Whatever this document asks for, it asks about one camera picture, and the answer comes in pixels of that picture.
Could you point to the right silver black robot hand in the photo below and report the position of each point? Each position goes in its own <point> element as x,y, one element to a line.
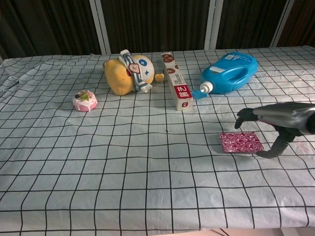
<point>283,115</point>

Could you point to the pink patterned packet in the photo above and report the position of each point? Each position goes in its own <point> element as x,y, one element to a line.
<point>240,142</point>

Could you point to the blue detergent bottle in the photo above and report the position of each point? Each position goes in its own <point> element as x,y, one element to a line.
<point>231,73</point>

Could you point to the dark pleated curtain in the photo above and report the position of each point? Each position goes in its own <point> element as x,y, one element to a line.
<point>157,24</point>
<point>304,22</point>
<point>46,27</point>
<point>248,22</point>

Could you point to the long white red foil box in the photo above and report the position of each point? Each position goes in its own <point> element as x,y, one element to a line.
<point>178,83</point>

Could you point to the checked light blue tablecloth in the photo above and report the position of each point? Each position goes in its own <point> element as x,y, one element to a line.
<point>137,157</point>

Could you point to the yellow plush toy with scarf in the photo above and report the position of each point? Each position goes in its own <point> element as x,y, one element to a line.
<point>123,76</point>

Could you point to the white window frame post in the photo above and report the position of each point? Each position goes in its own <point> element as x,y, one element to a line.
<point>101,27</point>
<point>283,22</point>
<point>213,24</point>

